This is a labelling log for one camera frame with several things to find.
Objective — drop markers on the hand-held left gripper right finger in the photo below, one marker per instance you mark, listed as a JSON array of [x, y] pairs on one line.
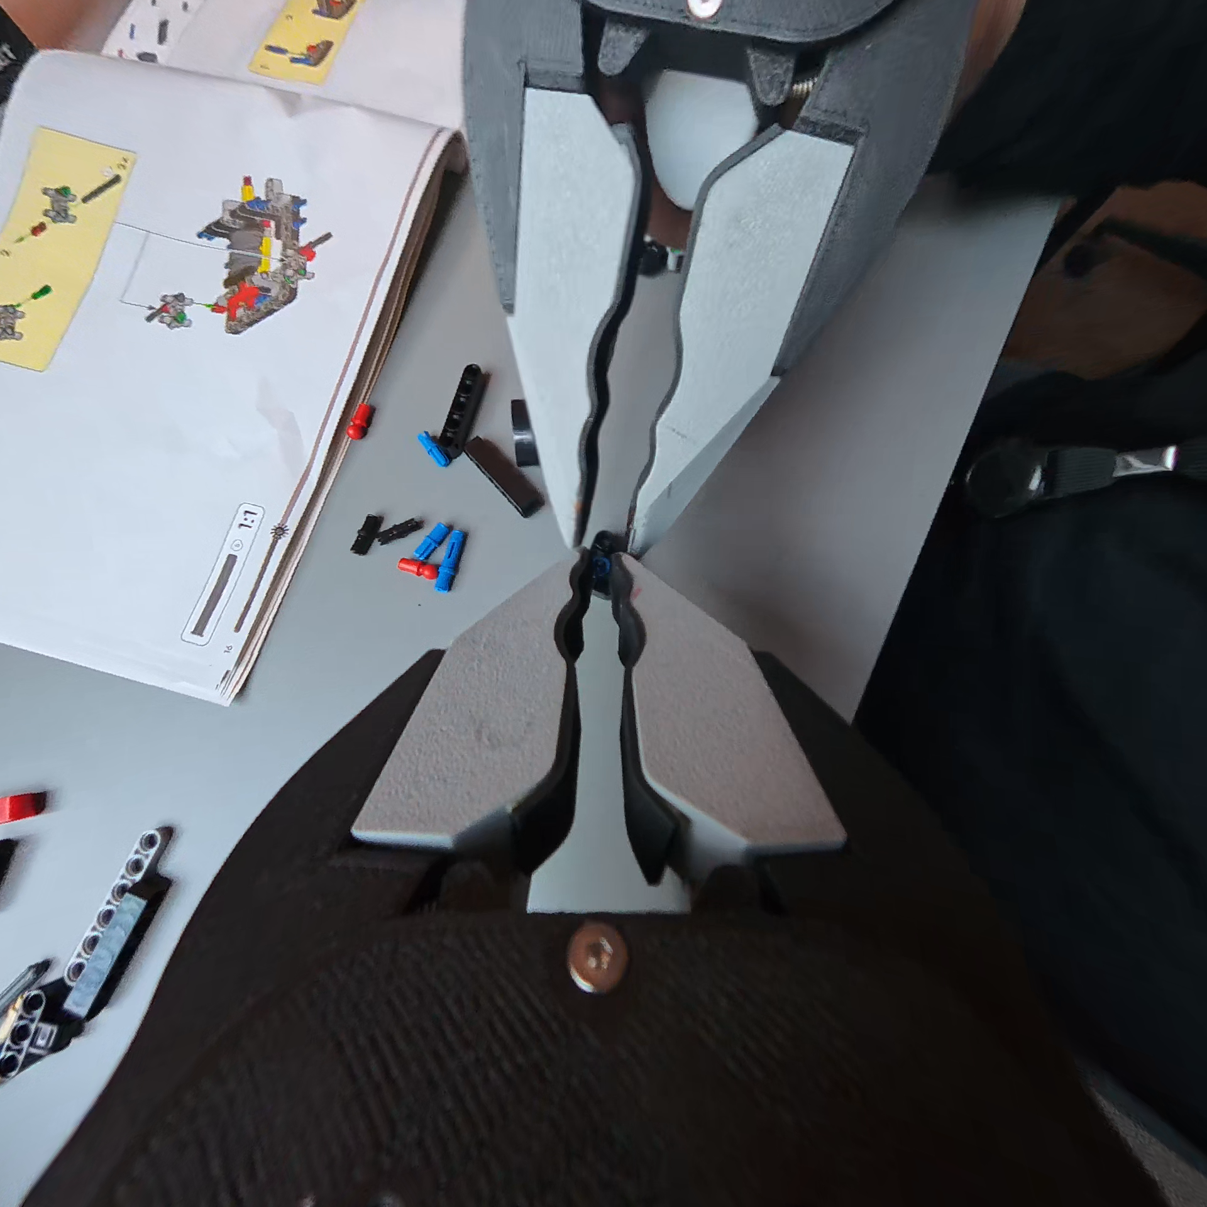
[[725, 744]]

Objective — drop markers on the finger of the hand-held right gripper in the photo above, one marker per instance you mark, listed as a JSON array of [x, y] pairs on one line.
[[754, 264], [566, 236]]

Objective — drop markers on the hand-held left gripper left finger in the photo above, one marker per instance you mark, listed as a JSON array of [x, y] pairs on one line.
[[471, 736]]

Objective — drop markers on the black lego frame assembly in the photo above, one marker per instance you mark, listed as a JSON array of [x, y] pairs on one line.
[[655, 256]]

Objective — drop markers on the blue pin with black connector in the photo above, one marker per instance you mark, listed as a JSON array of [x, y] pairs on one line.
[[599, 563]]

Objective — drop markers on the person's right forearm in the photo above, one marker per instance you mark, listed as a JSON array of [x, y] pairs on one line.
[[1083, 85]]

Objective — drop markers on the red lego pin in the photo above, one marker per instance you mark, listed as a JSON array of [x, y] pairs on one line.
[[415, 568], [359, 420]]

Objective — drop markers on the black lego beam with holes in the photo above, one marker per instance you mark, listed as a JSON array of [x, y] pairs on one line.
[[464, 410]]

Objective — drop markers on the black curved lego piece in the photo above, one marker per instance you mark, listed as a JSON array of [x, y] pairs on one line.
[[523, 434]]

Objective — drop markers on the black lego pin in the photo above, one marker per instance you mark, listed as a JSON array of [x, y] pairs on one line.
[[401, 530], [365, 535]]

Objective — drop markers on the black flat lego tile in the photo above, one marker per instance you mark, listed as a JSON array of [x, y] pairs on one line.
[[504, 476]]

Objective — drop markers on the pile of loose lego pieces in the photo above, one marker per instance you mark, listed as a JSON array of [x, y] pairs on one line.
[[117, 924]]

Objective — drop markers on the lego instruction booklet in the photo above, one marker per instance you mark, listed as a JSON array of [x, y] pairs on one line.
[[188, 424]]

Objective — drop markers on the grey cushion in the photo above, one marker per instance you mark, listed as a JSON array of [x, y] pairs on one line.
[[1159, 1122]]

